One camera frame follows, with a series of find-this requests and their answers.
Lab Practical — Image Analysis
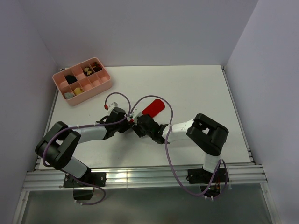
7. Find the black rolled sock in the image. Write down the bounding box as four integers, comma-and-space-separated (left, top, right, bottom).
65, 75, 77, 84

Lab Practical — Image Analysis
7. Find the dark red-black rolled sock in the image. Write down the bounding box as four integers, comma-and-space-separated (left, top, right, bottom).
92, 62, 102, 72

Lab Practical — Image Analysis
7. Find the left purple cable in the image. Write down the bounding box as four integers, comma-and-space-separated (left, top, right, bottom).
42, 92, 131, 206

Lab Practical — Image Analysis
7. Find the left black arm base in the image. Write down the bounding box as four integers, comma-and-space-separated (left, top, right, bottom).
63, 172, 107, 205

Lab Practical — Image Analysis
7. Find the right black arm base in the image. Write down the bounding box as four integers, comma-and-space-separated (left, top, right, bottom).
186, 167, 229, 199

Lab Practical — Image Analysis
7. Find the pink plastic divided organizer box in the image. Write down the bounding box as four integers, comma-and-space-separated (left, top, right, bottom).
52, 57, 112, 106

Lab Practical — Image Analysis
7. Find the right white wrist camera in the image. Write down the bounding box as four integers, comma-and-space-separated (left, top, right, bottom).
129, 110, 143, 124

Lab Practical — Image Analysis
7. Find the red Santa sock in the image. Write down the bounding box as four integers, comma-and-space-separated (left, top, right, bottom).
142, 99, 165, 118

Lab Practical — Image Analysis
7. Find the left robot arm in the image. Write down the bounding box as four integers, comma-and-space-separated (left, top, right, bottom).
35, 107, 130, 186

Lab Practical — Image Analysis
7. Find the yellow rolled sock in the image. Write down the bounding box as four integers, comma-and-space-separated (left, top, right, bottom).
73, 87, 84, 96

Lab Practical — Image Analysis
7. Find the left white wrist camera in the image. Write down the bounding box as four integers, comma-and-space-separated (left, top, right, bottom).
104, 102, 118, 111

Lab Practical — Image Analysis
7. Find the grey rolled sock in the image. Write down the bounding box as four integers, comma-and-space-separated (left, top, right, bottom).
64, 92, 74, 100

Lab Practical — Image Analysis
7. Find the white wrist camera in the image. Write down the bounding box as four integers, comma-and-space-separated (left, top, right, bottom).
104, 102, 118, 111
129, 110, 143, 124

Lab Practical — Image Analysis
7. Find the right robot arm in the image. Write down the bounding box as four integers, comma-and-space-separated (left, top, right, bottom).
132, 113, 229, 182

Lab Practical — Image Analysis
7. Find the brown and cream rolled sock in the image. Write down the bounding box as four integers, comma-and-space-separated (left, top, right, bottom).
83, 67, 94, 77

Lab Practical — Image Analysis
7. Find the aluminium front frame rail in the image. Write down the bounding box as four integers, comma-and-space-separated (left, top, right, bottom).
22, 164, 268, 191

